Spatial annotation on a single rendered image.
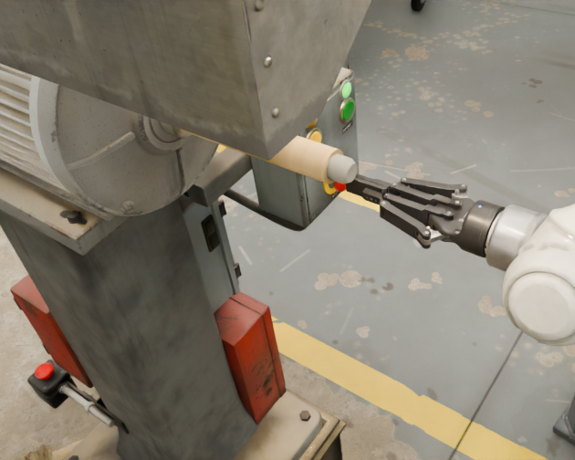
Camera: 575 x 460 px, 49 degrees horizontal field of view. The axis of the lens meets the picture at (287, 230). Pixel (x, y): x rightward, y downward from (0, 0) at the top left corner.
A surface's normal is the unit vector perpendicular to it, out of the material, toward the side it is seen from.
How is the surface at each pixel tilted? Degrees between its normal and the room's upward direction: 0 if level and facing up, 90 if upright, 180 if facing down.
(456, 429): 0
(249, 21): 90
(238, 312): 0
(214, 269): 90
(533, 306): 67
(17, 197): 0
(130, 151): 92
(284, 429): 24
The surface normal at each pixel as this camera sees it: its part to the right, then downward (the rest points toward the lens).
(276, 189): -0.59, 0.60
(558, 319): -0.66, 0.22
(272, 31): 0.80, 0.34
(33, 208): -0.11, -0.73
